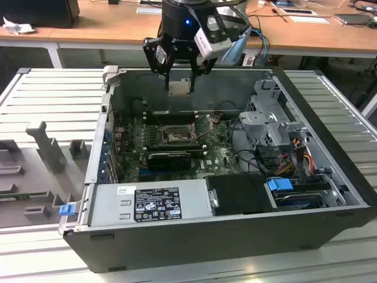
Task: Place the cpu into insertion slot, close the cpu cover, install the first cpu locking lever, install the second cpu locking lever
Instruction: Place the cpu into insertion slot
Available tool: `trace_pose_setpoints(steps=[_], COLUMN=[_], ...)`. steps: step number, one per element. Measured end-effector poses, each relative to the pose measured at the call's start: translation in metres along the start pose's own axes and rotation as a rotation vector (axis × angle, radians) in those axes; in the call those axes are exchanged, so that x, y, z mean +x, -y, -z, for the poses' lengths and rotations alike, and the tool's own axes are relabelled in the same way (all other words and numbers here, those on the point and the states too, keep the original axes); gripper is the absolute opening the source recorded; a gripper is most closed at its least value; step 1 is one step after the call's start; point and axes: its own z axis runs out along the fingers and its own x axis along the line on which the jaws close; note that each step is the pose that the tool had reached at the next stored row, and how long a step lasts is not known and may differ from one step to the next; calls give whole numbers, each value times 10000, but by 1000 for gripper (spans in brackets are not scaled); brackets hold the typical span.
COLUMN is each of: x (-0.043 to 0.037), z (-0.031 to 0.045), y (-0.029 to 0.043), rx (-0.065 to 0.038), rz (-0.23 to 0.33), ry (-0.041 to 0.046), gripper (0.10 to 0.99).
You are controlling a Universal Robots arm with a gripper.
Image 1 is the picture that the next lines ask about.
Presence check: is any yellow red wire bundle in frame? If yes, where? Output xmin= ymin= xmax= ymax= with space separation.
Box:
xmin=276 ymin=138 xmax=313 ymax=175

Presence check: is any metal socket cover frame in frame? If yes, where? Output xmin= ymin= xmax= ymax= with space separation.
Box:
xmin=189 ymin=113 xmax=221 ymax=142

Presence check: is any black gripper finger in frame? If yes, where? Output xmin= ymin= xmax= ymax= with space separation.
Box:
xmin=190 ymin=55 xmax=219 ymax=93
xmin=143 ymin=37 xmax=177 ymax=91

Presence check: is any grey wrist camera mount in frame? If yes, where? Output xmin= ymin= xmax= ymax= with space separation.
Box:
xmin=206 ymin=14 xmax=230 ymax=45

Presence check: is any blue plastic case latch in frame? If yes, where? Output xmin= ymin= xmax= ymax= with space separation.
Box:
xmin=58 ymin=204 xmax=75 ymax=218

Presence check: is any grey flat device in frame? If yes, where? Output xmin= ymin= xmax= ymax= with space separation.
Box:
xmin=333 ymin=13 xmax=372 ymax=27

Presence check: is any grey power supply unit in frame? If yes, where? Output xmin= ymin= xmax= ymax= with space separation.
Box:
xmin=88 ymin=179 xmax=213 ymax=228

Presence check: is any grey parts rack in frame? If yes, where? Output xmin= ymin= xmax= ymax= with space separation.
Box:
xmin=0 ymin=120 xmax=92 ymax=226

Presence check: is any CPU with silver top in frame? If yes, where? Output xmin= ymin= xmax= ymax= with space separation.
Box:
xmin=167 ymin=79 xmax=192 ymax=97

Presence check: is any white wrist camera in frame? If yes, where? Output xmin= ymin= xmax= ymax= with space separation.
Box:
xmin=196 ymin=28 xmax=233 ymax=59

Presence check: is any white paper sheet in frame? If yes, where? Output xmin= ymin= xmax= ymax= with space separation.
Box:
xmin=289 ymin=15 xmax=330 ymax=25

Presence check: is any wooden desk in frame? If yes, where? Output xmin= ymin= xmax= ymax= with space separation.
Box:
xmin=0 ymin=0 xmax=377 ymax=60

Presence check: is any black computer box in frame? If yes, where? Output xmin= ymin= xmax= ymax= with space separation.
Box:
xmin=25 ymin=0 xmax=80 ymax=29

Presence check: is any metal CPU socket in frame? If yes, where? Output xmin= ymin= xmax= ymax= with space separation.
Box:
xmin=158 ymin=125 xmax=197 ymax=146

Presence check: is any crumpled white paper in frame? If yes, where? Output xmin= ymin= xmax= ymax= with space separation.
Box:
xmin=2 ymin=16 xmax=36 ymax=37

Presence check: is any blue expansion slot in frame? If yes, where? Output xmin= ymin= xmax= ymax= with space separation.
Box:
xmin=138 ymin=167 xmax=154 ymax=181

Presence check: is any flat dark phone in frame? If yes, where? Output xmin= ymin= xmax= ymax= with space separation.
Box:
xmin=281 ymin=8 xmax=313 ymax=15

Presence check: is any grey metal drive cage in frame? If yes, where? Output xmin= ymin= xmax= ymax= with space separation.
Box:
xmin=237 ymin=78 xmax=315 ymax=150

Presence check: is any green RAM stick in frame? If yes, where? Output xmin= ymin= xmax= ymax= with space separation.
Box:
xmin=0 ymin=190 xmax=48 ymax=199

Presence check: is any black graphics card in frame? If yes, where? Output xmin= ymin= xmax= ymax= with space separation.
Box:
xmin=147 ymin=152 xmax=193 ymax=171

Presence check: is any pale blue cable sleeve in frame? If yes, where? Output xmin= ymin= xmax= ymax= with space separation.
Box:
xmin=220 ymin=28 xmax=252 ymax=64

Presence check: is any green motherboard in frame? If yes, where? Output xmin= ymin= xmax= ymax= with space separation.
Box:
xmin=113 ymin=113 xmax=245 ymax=183

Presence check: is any black plastic shroud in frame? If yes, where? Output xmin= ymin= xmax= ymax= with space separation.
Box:
xmin=204 ymin=173 xmax=277 ymax=216

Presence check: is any grey flat desk plate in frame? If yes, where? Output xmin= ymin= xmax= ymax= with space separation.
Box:
xmin=136 ymin=5 xmax=163 ymax=15

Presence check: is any hard disk in blue carrier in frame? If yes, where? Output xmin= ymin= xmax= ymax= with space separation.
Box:
xmin=266 ymin=176 xmax=330 ymax=210

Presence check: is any black and grey PC case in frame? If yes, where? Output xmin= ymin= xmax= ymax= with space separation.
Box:
xmin=58 ymin=66 xmax=377 ymax=274

